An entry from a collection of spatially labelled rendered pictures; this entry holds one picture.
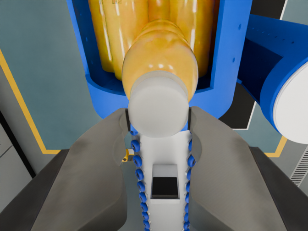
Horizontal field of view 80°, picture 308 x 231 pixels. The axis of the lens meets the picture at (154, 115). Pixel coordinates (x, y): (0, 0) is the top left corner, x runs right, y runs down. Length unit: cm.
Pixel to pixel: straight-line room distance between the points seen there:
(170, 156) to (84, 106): 124
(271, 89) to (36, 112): 192
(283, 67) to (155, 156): 50
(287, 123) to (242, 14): 38
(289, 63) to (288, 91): 7
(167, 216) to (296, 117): 76
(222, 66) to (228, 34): 4
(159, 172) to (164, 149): 9
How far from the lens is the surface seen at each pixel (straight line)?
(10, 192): 247
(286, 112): 58
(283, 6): 148
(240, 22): 28
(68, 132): 208
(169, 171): 75
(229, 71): 29
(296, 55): 58
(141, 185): 81
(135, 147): 65
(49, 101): 195
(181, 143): 70
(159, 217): 110
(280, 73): 56
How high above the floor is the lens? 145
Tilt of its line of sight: 57 degrees down
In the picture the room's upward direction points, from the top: 175 degrees counter-clockwise
